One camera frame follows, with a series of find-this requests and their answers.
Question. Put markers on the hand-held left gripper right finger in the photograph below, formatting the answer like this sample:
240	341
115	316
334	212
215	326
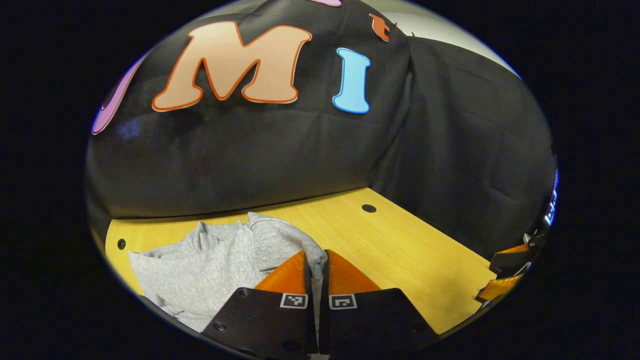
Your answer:
325	300

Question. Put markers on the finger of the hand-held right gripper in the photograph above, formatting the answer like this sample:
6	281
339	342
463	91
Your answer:
500	287
510	260

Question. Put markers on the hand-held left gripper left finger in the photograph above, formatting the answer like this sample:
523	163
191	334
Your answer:
309	300

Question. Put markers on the grey zip-neck sweatshirt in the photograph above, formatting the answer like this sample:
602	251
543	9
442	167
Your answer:
210	270

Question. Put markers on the black backdrop cloth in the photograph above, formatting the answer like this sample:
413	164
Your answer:
450	150

